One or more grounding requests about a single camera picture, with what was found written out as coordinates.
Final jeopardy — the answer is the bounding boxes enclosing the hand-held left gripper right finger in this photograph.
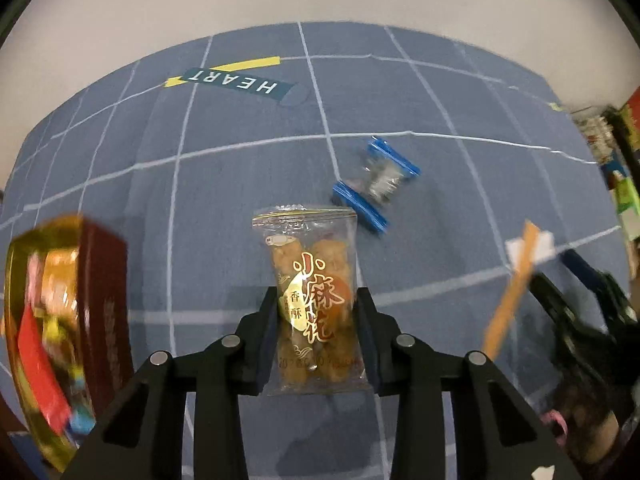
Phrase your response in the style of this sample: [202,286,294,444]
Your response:
[352,285,583,480]

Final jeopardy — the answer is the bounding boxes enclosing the red snack packet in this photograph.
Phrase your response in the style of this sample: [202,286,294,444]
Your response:
[17,310,73,436]

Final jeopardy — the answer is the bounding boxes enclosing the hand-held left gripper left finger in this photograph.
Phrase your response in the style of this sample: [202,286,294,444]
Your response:
[60,285,281,480]

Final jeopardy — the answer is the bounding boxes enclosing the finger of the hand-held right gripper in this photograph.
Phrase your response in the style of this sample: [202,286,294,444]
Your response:
[560,247,632,322]
[529,271,583,343]

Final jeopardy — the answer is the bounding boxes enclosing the dark red tin box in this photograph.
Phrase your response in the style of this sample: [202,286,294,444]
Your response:
[4,214,133,473]

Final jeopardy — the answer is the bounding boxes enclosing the white paper piece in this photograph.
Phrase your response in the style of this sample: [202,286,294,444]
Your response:
[505,232,556,263]

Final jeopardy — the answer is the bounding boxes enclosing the blue-edged clear snack packet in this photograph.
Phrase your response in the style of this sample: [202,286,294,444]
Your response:
[332,135,422,235]

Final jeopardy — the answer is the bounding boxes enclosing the blue grid bed sheet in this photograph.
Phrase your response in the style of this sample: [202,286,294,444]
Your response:
[0,21,631,480]

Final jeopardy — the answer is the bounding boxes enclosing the clear fried dough twist packet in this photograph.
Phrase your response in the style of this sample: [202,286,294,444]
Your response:
[251,204,373,397]

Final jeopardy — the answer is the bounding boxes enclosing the small blue snack packet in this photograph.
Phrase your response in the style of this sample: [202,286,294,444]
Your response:
[70,405,97,436]

